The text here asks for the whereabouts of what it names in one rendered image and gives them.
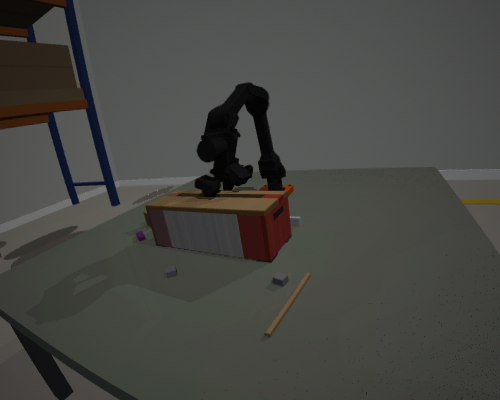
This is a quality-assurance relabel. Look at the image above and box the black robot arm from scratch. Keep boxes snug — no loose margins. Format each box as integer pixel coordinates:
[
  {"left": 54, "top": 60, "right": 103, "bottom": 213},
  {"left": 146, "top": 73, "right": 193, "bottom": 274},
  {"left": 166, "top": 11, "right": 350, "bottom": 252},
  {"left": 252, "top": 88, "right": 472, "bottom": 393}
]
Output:
[{"left": 197, "top": 82, "right": 286, "bottom": 191}]

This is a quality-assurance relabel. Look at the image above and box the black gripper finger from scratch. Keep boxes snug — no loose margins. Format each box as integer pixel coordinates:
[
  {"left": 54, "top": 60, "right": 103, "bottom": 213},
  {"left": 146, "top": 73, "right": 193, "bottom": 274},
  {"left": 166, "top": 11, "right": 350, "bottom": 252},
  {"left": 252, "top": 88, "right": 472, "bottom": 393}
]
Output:
[
  {"left": 222, "top": 178, "right": 234, "bottom": 190},
  {"left": 201, "top": 190, "right": 221, "bottom": 197}
]

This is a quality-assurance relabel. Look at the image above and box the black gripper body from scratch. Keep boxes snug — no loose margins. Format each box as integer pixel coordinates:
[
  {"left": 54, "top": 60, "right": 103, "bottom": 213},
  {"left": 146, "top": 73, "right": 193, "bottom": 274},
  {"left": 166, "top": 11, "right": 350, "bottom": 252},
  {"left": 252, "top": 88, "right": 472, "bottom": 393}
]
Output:
[{"left": 194, "top": 156, "right": 236, "bottom": 194}]

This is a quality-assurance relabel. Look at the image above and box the brown wooden stick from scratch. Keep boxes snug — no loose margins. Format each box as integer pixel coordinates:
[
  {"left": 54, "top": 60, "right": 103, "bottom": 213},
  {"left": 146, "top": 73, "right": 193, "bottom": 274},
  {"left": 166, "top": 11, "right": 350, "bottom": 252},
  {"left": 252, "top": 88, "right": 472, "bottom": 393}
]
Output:
[{"left": 265, "top": 272, "right": 311, "bottom": 338}]

